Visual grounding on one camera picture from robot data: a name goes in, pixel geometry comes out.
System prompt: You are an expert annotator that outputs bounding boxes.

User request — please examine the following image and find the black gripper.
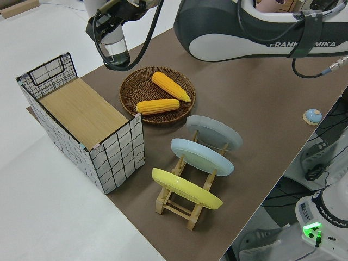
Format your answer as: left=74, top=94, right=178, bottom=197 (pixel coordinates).
left=86, top=0, right=161, bottom=42

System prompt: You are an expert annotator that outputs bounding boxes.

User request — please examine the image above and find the pink mug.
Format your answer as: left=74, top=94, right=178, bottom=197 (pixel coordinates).
left=255, top=0, right=286, bottom=13

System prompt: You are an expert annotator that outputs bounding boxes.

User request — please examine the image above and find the brown wicker basket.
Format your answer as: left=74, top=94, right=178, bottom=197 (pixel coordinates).
left=119, top=66, right=197, bottom=127

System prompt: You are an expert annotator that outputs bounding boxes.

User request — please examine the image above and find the yellow corn cob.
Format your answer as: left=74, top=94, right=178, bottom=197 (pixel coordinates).
left=135, top=98, right=181, bottom=116
left=151, top=71, right=192, bottom=103

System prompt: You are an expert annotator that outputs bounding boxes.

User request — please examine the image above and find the grey plate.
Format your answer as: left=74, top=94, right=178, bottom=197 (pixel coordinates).
left=185, top=115, right=244, bottom=151

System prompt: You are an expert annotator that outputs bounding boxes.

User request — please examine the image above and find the brown table mat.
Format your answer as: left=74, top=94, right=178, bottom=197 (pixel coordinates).
left=26, top=26, right=348, bottom=261

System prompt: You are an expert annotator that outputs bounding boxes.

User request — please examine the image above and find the light blue plate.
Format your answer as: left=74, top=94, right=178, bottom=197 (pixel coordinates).
left=170, top=138, right=235, bottom=178

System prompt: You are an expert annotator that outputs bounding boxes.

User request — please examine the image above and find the yellow plate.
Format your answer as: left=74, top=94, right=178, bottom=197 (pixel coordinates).
left=151, top=167, right=224, bottom=211

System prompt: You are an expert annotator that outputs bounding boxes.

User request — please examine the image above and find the wooden cabinet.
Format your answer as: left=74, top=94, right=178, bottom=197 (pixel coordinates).
left=285, top=0, right=307, bottom=11

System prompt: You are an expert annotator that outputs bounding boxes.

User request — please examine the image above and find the wooden plate rack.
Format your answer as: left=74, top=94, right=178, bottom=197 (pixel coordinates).
left=154, top=129, right=229, bottom=232

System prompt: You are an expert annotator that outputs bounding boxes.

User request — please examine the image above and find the blue call bell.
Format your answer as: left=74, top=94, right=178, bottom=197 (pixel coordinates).
left=302, top=108, right=323, bottom=126

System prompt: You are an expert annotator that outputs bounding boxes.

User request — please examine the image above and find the wire basket with wooden shelf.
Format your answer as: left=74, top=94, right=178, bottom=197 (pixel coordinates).
left=15, top=52, right=146, bottom=195

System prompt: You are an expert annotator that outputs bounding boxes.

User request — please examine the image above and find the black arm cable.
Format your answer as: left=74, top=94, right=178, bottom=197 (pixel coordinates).
left=91, top=0, right=348, bottom=79

